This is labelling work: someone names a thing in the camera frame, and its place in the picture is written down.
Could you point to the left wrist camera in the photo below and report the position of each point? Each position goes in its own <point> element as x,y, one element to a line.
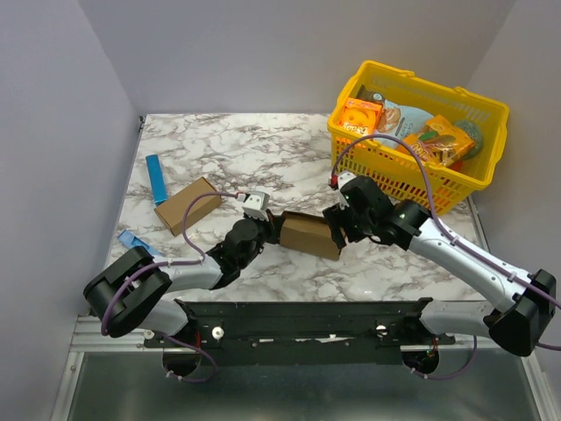
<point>254,204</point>

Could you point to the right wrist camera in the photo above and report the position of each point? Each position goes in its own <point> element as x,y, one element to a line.
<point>337,181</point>

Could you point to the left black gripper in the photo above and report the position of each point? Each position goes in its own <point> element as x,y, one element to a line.
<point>273,226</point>

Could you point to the green round sponge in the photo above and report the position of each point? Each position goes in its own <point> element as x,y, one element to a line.
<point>474,133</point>

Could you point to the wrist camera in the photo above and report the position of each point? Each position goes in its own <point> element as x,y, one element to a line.
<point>337,181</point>
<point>254,204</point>

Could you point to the folded brown cardboard box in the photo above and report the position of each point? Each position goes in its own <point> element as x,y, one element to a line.
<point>172,211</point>

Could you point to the orange gummy candy bag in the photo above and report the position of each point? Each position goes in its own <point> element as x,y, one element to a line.
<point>440,142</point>

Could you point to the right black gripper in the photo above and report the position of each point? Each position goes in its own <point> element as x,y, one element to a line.
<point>335,224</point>

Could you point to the brown cardboard box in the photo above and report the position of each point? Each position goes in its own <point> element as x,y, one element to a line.
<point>172,211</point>
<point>308,234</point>

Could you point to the orange snack box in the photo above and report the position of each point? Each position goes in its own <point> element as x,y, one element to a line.
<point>360,117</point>

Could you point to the long blue box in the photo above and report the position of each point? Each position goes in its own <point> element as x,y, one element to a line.
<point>156,179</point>

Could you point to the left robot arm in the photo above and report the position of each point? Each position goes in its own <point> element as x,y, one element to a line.
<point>129,293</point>

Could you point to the dark snack packet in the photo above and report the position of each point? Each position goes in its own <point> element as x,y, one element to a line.
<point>365,94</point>

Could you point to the yellow plastic basket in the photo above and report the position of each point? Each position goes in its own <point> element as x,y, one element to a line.
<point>397,173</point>

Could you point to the small blue box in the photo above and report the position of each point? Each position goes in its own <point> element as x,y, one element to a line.
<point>130,240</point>

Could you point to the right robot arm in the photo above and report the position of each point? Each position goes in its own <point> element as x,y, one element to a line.
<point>517,306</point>

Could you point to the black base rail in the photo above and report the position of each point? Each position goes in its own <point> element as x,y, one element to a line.
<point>299,333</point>

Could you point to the light blue chips bag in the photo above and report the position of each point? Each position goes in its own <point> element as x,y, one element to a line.
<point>398,121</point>

